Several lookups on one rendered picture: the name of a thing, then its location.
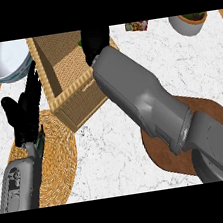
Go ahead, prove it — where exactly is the white bowl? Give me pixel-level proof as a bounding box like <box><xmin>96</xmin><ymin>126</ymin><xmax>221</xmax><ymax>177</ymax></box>
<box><xmin>0</xmin><ymin>38</ymin><xmax>37</xmax><ymax>86</ymax></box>

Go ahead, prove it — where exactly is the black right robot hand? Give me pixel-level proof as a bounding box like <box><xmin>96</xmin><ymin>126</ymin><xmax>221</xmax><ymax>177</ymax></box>
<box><xmin>79</xmin><ymin>26</ymin><xmax>115</xmax><ymax>68</ymax></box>

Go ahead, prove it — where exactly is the colourful printed box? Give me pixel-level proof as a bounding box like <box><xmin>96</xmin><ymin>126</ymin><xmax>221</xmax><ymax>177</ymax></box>
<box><xmin>124</xmin><ymin>20</ymin><xmax>151</xmax><ymax>34</ymax></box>

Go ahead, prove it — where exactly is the wicker basket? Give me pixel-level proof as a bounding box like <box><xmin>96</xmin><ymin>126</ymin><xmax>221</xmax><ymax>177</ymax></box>
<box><xmin>25</xmin><ymin>25</ymin><xmax>132</xmax><ymax>138</ymax></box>

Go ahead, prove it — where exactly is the brown wooden cutting board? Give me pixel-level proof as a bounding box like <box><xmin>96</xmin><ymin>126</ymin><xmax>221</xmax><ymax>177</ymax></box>
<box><xmin>135</xmin><ymin>88</ymin><xmax>223</xmax><ymax>184</ymax></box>

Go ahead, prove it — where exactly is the round woven placemat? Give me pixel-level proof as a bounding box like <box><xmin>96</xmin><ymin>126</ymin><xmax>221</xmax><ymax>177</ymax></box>
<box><xmin>0</xmin><ymin>104</ymin><xmax>87</xmax><ymax>213</ymax></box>

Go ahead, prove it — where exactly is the grey plant pot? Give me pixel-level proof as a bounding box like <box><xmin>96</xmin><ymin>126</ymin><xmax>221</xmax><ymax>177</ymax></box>
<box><xmin>167</xmin><ymin>11</ymin><xmax>211</xmax><ymax>40</ymax></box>

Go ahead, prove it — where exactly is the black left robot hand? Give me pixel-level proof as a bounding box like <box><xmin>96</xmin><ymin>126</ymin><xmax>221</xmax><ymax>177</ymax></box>
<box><xmin>0</xmin><ymin>59</ymin><xmax>50</xmax><ymax>150</ymax></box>

